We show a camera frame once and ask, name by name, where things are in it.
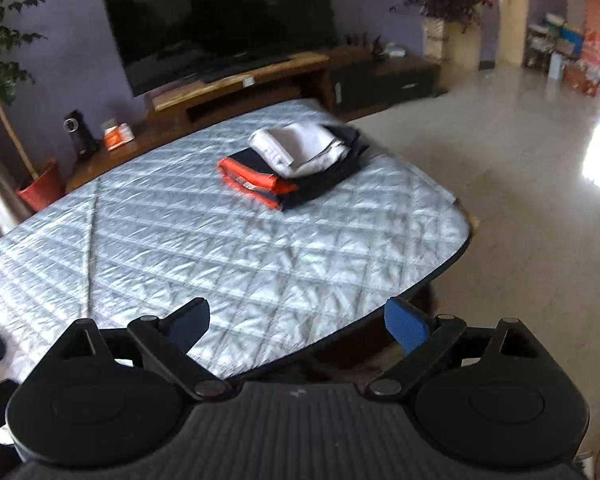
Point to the dark wooden cabinet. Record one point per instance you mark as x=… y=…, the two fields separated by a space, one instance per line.
x=380 y=80

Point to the cluttered storage rack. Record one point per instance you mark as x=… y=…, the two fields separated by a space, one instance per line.
x=555 y=47

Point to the row of small dark bottles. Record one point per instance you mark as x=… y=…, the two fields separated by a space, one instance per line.
x=362 y=40

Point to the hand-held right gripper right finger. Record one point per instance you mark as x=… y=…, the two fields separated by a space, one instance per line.
x=407 y=325

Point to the dark low wooden shelf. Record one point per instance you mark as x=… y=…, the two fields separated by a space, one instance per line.
x=130 y=147

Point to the navy and orange jacket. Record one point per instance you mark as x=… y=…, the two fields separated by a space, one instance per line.
x=320 y=180

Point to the woven vase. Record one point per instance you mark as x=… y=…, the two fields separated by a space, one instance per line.
x=435 y=37

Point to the orange box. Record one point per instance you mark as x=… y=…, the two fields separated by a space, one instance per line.
x=119 y=137

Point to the green potted tree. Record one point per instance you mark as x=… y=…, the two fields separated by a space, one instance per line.
x=5 y=60

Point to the small white object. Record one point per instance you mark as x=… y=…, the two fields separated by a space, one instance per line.
x=395 y=51

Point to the silver quilted blanket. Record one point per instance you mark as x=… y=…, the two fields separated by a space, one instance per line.
x=230 y=250

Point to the black flat screen television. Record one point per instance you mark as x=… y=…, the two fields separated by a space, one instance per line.
x=215 y=20

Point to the wooden television stand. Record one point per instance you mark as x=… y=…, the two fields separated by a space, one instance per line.
x=260 y=72

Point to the light grey pants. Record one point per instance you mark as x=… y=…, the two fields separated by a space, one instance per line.
x=300 y=147

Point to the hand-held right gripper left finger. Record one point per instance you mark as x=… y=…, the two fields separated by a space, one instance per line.
x=190 y=325

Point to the black cylindrical appliance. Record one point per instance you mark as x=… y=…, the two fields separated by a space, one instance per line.
x=80 y=135

